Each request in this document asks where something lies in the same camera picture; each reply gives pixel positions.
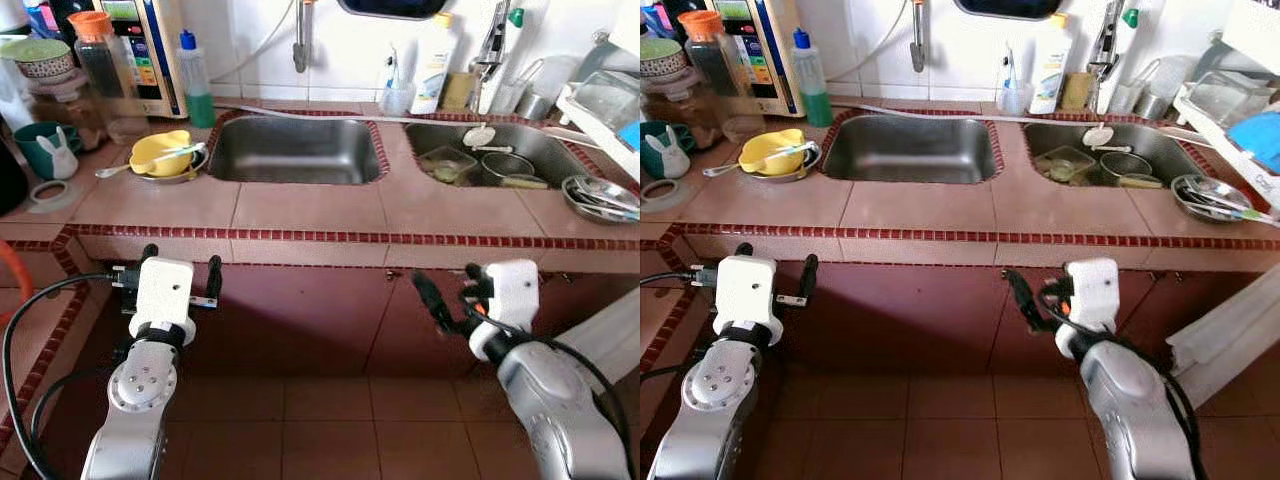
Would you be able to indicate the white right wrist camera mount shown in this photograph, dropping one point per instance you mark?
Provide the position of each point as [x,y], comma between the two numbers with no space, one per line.
[1092,290]
[512,290]

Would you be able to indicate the yellow plastic bowl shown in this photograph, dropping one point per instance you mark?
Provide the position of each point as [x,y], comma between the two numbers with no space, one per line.
[770,153]
[160,155]

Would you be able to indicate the white dish rack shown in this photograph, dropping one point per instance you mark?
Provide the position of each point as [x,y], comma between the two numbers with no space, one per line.
[1215,105]
[600,110]

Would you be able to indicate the teal mug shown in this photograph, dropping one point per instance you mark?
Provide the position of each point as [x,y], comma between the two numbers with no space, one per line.
[648,150]
[28,150]

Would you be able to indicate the green soap bottle blue cap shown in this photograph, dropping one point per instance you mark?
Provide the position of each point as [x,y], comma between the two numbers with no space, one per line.
[813,100]
[198,100]

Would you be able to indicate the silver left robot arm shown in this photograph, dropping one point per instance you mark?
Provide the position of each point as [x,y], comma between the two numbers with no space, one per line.
[140,395]
[715,395]

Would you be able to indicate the yellow sponge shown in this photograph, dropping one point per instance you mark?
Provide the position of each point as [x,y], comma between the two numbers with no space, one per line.
[1077,92]
[460,92]

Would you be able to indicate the white rabbit figurine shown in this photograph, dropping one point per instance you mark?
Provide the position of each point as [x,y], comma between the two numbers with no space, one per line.
[57,160]

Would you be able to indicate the steel wall faucet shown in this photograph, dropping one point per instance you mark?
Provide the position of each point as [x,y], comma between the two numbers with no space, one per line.
[301,45]
[917,45]

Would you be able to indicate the clear plastic jug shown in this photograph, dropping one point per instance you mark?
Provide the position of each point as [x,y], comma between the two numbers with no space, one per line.
[1160,85]
[545,85]

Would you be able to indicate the black appliance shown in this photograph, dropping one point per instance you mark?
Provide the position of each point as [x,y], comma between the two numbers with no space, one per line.
[12,180]

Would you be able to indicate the patterned bowl green lid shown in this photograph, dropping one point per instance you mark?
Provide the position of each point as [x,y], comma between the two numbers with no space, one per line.
[40,58]
[660,58]

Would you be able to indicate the round steel plate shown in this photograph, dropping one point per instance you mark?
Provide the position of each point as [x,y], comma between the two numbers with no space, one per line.
[192,173]
[806,171]

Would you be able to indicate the orange plastic object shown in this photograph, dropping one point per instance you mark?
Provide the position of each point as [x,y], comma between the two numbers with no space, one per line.
[15,270]

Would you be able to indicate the steel sink basin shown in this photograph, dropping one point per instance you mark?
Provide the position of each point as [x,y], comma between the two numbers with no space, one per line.
[545,140]
[295,155]
[1165,140]
[910,152]

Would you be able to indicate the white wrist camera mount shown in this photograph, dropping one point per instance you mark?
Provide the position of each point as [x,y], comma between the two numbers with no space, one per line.
[512,290]
[747,290]
[163,290]
[1092,290]

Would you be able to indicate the clear tape roll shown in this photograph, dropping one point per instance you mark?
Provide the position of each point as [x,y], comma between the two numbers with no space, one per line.
[34,200]
[648,204]

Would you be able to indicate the steel spoon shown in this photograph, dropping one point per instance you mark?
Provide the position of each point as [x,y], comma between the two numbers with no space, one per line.
[110,171]
[716,170]

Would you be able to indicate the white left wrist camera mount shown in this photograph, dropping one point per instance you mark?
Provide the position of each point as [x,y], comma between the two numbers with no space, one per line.
[747,290]
[163,290]

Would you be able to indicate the white blue toothpaste tube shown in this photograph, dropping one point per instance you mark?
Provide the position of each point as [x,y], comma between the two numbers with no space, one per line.
[1011,65]
[396,65]

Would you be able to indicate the clear pitcher orange lid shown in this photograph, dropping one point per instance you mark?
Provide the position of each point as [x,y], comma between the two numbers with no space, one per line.
[100,60]
[712,60]

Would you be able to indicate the beige water ionizer appliance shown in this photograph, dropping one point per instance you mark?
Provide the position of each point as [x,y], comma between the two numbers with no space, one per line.
[152,60]
[768,60]

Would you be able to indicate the chrome faucet green cap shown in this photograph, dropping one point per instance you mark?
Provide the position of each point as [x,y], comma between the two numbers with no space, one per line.
[1108,50]
[492,50]

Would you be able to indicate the steel plate with cutlery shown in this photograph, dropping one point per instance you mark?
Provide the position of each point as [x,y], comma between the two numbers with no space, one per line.
[590,205]
[1200,208]

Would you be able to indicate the dark blue tray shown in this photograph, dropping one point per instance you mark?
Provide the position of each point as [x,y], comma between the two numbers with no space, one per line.
[393,6]
[1010,6]

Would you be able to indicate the white detergent bottle yellow cap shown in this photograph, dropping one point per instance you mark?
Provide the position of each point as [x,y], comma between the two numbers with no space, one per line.
[1052,70]
[435,70]

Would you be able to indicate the glass jar brown contents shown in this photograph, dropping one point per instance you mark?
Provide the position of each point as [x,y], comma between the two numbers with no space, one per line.
[685,112]
[70,112]

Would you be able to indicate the round steel bowl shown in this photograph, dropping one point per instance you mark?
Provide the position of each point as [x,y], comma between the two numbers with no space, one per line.
[1125,168]
[507,170]

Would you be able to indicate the clear plastic cup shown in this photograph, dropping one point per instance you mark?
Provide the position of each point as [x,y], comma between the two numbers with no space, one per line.
[397,102]
[1015,102]

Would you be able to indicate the dark red cabinet front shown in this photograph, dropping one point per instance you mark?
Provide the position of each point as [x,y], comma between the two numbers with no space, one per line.
[300,320]
[900,320]

